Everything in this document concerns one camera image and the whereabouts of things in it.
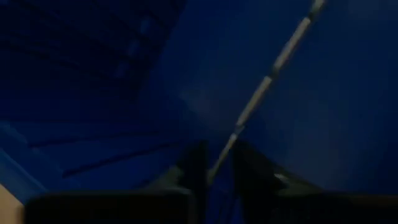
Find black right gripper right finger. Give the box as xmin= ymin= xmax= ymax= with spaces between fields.
xmin=233 ymin=139 xmax=321 ymax=200

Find large blue plastic bin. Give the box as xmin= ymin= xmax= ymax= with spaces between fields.
xmin=0 ymin=0 xmax=398 ymax=206

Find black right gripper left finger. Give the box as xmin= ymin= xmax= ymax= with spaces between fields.
xmin=146 ymin=140 xmax=208 ymax=200

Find long grey slotted divider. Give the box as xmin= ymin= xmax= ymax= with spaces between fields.
xmin=206 ymin=0 xmax=326 ymax=186

